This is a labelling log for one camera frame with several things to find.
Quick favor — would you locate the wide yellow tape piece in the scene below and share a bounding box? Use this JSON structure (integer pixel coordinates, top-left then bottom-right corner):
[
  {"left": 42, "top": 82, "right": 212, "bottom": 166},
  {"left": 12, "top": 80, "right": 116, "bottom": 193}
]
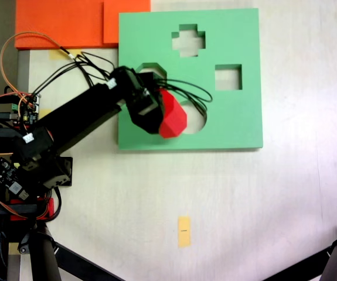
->
[{"left": 49, "top": 49, "right": 83, "bottom": 61}]

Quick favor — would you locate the black driver board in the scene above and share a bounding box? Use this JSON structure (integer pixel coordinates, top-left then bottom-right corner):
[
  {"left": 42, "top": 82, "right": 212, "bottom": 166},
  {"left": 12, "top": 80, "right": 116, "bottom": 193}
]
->
[{"left": 0, "top": 157, "right": 20, "bottom": 188}]

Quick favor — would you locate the small usb adapter module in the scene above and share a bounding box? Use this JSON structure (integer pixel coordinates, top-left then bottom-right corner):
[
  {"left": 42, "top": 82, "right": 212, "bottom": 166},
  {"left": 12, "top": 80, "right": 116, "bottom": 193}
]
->
[{"left": 8, "top": 181, "right": 30, "bottom": 201}]

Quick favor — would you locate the long black cable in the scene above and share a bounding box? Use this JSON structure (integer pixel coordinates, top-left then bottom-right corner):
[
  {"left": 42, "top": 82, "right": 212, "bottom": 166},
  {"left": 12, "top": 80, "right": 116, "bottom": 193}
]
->
[{"left": 33, "top": 46, "right": 115, "bottom": 94}]

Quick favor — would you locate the green shape sorter board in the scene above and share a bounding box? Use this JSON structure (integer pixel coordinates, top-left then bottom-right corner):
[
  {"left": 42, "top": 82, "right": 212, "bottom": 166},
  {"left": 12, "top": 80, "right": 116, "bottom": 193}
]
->
[{"left": 117, "top": 8, "right": 264, "bottom": 152}]

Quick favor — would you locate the red octagonal pillar block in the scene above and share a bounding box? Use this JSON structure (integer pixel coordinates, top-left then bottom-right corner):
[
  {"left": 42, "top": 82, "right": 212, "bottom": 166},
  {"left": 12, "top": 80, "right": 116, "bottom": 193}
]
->
[{"left": 158, "top": 88, "right": 188, "bottom": 139}]

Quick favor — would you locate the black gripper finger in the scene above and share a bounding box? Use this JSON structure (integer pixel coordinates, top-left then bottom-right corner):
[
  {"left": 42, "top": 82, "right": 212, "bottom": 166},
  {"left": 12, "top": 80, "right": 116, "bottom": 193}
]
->
[{"left": 155, "top": 87, "right": 166, "bottom": 134}]

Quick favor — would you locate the thin orange wire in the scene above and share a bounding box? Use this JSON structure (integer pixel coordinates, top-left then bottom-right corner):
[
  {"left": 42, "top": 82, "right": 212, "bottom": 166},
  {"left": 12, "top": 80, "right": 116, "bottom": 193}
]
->
[{"left": 0, "top": 31, "right": 63, "bottom": 132}]

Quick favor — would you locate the circuit board with green terminal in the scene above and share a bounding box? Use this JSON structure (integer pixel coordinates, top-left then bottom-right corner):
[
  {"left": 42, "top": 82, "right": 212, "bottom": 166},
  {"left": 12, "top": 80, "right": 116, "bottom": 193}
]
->
[{"left": 11, "top": 92, "right": 42, "bottom": 126}]

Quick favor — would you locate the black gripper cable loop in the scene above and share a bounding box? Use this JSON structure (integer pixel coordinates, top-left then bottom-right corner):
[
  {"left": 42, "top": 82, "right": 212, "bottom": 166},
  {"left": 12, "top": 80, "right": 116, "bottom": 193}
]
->
[{"left": 156, "top": 77, "right": 213, "bottom": 119}]

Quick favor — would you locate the long yellow tape strip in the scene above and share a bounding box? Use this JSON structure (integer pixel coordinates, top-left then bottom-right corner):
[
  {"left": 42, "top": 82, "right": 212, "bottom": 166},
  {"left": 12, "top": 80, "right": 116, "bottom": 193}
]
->
[{"left": 178, "top": 216, "right": 192, "bottom": 248}]

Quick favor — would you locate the large orange foam block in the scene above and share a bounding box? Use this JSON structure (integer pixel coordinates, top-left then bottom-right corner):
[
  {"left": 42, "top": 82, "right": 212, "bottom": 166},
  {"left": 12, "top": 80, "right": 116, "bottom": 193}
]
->
[{"left": 14, "top": 0, "right": 120, "bottom": 50}]

